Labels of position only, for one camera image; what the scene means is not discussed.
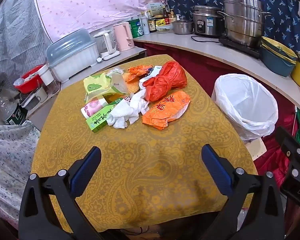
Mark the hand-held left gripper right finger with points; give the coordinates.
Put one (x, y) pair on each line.
(216, 170)

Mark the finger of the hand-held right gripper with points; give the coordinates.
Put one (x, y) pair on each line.
(293, 152)

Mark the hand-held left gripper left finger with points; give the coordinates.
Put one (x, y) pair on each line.
(87, 170)

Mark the white tissue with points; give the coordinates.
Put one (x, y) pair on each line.
(125, 112)

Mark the bin with white liner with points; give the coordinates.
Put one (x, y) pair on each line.
(242, 105)

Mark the orange printed plastic bag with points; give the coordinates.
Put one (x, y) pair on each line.
(162, 112)

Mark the yellow green wrapper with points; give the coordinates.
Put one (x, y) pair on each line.
(95, 85)

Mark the beige cardboard piece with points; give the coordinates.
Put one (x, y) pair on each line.
(256, 148)

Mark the green cardboard box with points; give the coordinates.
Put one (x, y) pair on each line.
(97, 122)

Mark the yellow patterned tablecloth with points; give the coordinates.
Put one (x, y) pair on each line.
(150, 170)

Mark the white cup with pink flower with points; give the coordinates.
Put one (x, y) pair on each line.
(91, 107)

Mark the white floral cloth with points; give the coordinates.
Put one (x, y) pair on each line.
(7, 160)

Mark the orange wafer biscuits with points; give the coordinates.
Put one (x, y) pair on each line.
(132, 88)

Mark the stacked blue yellow basins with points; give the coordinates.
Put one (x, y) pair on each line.
(277, 60)

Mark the clear plastic bag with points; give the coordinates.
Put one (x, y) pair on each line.
(117, 80)

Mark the plastic bottle green label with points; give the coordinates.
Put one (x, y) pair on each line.
(11, 112)

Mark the white plastic cup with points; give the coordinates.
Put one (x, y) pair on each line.
(46, 76)

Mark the red plastic bag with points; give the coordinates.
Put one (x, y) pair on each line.
(170, 77)

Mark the red plastic bowl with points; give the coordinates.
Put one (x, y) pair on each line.
(30, 82)

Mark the orange snack wrapper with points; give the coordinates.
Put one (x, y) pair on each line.
(136, 71)

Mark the white plug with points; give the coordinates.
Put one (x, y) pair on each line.
(100, 59)

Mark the white plastic wrapper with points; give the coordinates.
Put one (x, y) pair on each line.
(155, 72)

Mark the white dish box grey lid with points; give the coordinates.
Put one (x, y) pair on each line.
(72, 55)

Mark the black induction cooker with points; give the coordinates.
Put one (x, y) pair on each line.
(240, 48)

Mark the pink electric kettle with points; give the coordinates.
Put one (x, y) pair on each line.
(123, 36)

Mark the large steel steamer pot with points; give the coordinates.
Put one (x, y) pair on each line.
(242, 22)

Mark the small steel pot with lid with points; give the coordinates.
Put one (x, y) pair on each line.
(182, 27)

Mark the steel rice cooker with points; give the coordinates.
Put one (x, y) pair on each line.
(207, 22)

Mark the green tin can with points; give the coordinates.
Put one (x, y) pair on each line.
(135, 28)

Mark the grey patterned cloth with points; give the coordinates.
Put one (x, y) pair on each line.
(15, 35)

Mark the clear container yellow packets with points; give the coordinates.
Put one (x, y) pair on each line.
(163, 25)

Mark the white bottle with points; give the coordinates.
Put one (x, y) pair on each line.
(145, 26)

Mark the dark sauce bottle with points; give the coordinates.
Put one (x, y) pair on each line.
(152, 23)

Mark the red label sauce bottle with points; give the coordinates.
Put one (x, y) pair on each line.
(166, 16)

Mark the pink dotted cloth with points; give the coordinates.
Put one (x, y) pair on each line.
(90, 2)

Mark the white green carton box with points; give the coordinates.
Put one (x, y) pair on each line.
(156, 9)

